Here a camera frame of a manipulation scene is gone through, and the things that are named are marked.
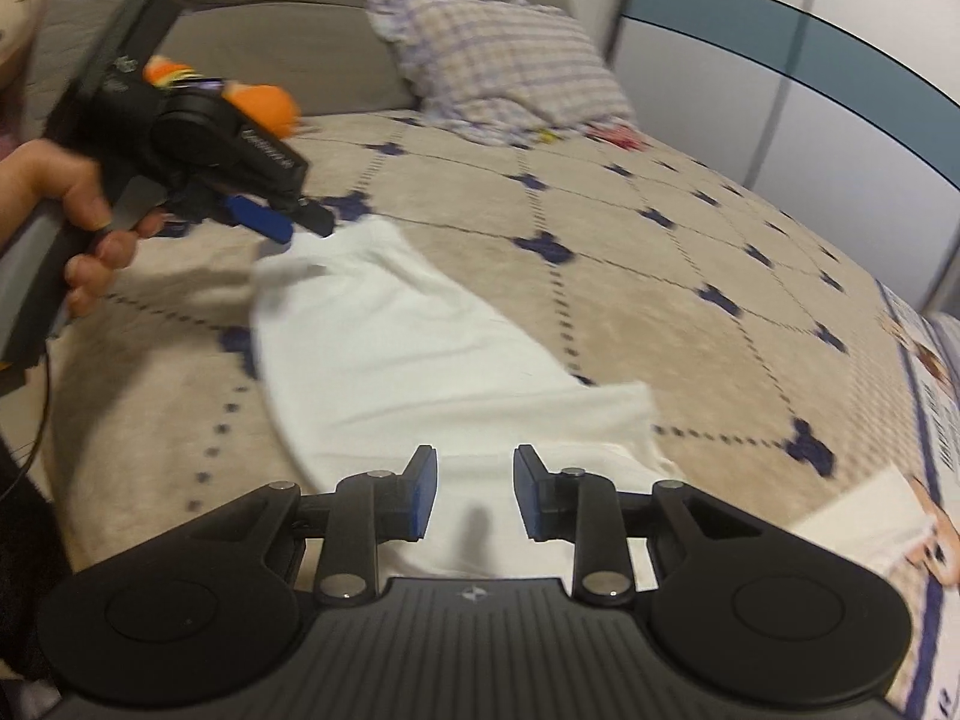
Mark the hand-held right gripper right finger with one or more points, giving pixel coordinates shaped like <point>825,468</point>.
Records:
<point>525,495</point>

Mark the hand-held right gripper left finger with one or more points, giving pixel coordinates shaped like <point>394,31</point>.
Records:
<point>424,495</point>

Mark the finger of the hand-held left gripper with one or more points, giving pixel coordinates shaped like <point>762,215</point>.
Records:
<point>315,219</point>
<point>259,221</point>

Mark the white long-sleeve shirt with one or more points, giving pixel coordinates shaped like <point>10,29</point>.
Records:
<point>390,352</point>

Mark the person's left hand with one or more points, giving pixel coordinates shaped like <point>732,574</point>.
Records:
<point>60,180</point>

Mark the orange plush toy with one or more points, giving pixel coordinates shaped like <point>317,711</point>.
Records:
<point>266,109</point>

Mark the grey upholstered headboard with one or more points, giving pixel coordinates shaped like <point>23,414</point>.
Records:
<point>285,45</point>

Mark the floral cushion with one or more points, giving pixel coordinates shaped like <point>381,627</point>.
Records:
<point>22,0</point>

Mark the beige patterned blanket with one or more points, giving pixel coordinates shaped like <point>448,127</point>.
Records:
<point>637,277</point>

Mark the purple plaid pillow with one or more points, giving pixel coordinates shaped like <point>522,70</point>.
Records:
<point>510,60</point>

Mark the pink cloth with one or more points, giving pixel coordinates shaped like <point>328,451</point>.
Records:
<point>619,136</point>

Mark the person's dark fleece robe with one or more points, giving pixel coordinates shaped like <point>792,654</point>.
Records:
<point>26,577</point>

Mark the white and teal wardrobe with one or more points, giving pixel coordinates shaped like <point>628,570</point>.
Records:
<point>825,90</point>

